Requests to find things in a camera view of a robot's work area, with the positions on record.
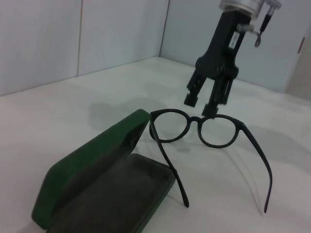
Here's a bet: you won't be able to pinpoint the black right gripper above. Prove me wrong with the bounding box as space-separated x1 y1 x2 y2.
184 11 252 117

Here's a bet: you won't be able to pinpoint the black glasses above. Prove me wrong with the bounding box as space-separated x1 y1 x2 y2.
149 108 274 214

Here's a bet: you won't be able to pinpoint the green glasses case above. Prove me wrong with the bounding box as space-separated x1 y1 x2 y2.
31 108 176 233

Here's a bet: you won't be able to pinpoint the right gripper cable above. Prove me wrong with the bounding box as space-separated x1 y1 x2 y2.
237 6 276 48

